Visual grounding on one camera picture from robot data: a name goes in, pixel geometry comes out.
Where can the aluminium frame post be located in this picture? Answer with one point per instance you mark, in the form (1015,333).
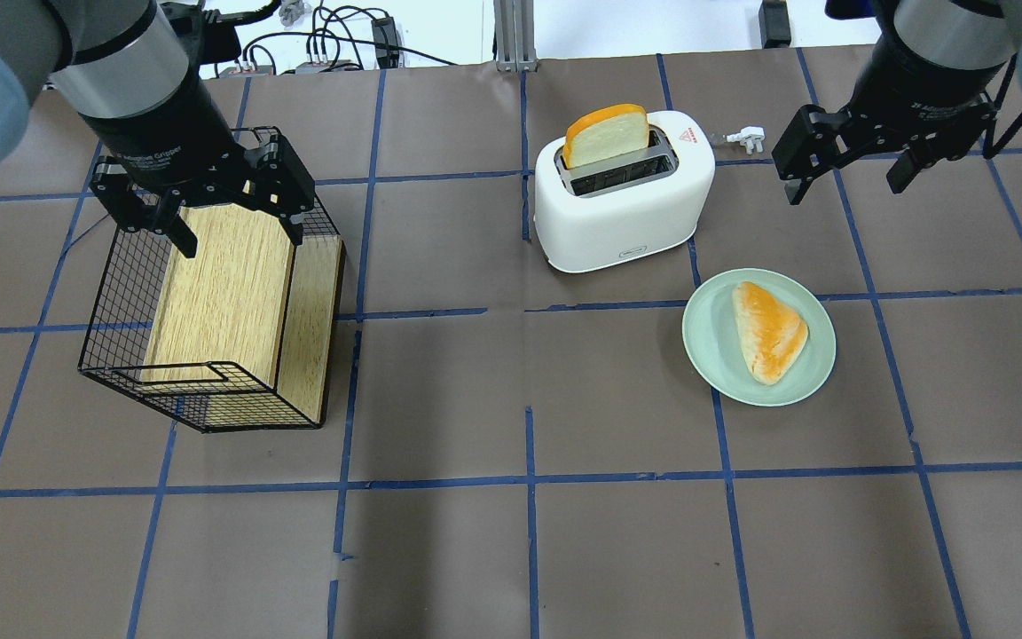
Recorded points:
(514,36)

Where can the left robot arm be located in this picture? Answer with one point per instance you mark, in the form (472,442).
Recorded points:
(131,70)

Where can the bread slice in toaster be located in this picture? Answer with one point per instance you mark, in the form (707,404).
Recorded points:
(606,133)

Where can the light green plate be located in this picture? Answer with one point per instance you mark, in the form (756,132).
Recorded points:
(712,345)

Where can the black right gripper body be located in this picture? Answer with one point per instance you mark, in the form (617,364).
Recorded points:
(926,90)

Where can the triangular bread on plate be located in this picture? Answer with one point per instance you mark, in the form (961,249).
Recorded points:
(771,334)

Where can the white toaster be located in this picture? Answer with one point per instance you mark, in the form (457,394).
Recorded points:
(626,207)

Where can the black wire basket shelf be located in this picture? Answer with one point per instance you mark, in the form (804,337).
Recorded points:
(122,319)

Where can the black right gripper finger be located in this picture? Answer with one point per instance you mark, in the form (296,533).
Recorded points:
(903,171)
(797,183)

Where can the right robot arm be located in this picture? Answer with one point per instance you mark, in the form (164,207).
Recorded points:
(965,35)

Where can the black box at table edge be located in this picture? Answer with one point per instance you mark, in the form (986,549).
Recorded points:
(774,24)

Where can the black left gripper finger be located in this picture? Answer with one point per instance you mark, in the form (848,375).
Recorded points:
(290,217)
(177,232)

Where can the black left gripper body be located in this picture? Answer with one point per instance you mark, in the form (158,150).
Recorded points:
(159,133)

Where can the white power plug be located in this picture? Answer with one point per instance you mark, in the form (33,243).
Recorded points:
(749,138)

